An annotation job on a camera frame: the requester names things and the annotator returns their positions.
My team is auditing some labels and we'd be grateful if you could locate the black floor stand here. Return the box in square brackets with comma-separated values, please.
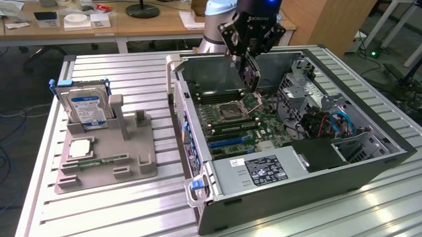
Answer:
[384, 63, 422, 99]

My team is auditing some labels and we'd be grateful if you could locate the metal drive cage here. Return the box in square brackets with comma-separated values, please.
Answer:
[277, 59, 328, 117]

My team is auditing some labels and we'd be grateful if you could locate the silver CPU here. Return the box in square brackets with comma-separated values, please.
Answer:
[70, 140, 94, 158]

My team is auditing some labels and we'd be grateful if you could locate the graphics card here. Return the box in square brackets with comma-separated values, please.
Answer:
[228, 53, 262, 94]

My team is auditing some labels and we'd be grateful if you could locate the green motherboard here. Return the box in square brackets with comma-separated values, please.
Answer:
[193, 88, 293, 161]

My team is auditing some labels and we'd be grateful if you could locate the blue wire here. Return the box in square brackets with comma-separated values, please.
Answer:
[329, 111, 356, 135]

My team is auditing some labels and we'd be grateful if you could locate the black round lamp base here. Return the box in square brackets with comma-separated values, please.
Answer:
[126, 0, 161, 19]

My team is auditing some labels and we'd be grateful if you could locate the open socket cover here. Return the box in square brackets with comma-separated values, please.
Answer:
[241, 92, 265, 112]

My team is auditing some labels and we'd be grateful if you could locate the black office chair base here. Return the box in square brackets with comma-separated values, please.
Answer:
[19, 43, 101, 72]

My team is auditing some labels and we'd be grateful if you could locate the metal disk bay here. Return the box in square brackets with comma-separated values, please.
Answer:
[332, 130, 391, 163]

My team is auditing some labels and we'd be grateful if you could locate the green RAM stick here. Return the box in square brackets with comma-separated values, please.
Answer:
[78, 157, 129, 166]

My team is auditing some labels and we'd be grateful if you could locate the blue expansion slot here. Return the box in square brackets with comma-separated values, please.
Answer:
[210, 138, 248, 149]

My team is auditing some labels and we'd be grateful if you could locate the white table frame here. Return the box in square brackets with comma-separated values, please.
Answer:
[363, 0, 422, 67]

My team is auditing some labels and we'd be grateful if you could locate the white paper stack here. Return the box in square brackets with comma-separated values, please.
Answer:
[180, 11, 208, 30]

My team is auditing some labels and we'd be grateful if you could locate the RAM stick with label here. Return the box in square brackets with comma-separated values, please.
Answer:
[212, 119, 261, 135]

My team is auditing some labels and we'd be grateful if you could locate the blue disk caddy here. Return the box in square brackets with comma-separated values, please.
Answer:
[49, 77, 113, 124]

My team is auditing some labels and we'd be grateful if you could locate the black open PC case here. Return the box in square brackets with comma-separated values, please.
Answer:
[166, 48, 419, 236]

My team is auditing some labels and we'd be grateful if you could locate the red wire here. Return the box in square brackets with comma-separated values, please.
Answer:
[318, 115, 334, 136]

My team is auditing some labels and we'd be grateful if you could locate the grey power supply unit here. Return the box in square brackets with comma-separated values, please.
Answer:
[212, 145, 310, 196]

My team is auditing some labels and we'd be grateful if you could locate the wooden desk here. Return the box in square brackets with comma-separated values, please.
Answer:
[0, 0, 298, 47]

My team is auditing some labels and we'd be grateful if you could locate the grey parts rack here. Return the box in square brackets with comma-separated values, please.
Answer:
[54, 93, 160, 196]

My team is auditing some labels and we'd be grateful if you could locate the white round part on box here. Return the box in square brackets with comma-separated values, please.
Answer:
[63, 13, 93, 32]

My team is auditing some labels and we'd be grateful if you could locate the white box black lid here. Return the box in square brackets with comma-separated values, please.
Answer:
[35, 11, 61, 28]

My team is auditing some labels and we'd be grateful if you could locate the wooden cabinet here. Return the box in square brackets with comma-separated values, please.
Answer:
[280, 0, 379, 56]

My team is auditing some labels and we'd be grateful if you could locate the small white box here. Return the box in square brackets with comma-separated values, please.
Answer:
[90, 13, 111, 29]

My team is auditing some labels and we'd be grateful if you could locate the hard disk blue label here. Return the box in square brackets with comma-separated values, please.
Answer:
[66, 88, 111, 130]

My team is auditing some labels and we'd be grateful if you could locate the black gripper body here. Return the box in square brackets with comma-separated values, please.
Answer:
[234, 0, 284, 54]

